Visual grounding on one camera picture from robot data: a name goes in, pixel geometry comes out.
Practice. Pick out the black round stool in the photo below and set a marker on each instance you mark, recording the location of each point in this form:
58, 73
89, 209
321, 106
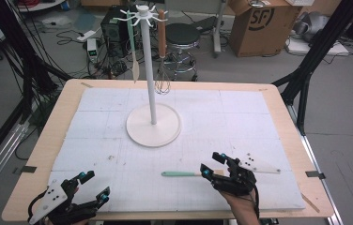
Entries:
182, 33

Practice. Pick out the grey bag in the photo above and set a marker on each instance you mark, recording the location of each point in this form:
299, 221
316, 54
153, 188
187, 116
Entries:
312, 25

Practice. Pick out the person's right hand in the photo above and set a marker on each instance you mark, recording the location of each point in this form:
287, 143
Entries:
245, 209

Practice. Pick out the black metal frame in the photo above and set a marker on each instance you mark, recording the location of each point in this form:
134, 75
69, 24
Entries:
321, 40
24, 56

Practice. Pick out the white box with green display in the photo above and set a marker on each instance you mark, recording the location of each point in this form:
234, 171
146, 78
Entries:
91, 47

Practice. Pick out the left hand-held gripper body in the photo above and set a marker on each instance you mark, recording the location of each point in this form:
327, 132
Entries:
52, 200

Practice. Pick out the black computer tower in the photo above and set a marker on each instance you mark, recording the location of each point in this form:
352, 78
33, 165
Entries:
115, 31

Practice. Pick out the brown cardboard box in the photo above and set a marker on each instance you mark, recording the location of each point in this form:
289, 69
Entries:
259, 40

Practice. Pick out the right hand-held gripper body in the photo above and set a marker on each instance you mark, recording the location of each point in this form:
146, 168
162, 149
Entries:
237, 181

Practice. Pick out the white flat board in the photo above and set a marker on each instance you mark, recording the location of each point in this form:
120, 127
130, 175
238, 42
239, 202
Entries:
331, 48

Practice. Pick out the grey metal stand post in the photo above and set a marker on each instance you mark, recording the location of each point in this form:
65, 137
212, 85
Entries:
217, 31

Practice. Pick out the dark tape strip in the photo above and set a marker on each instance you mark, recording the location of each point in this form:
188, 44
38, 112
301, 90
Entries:
315, 174
27, 169

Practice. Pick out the person's left hand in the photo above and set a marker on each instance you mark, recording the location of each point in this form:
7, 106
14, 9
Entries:
49, 222

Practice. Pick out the white power strip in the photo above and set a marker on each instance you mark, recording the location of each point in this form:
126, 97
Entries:
85, 36

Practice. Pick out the white hook rack stand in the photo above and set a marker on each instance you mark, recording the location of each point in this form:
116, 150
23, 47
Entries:
152, 131

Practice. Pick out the aluminium rail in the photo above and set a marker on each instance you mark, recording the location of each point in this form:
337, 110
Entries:
318, 172
2, 156

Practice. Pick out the white foam mat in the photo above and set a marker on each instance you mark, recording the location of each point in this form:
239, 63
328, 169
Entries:
102, 125

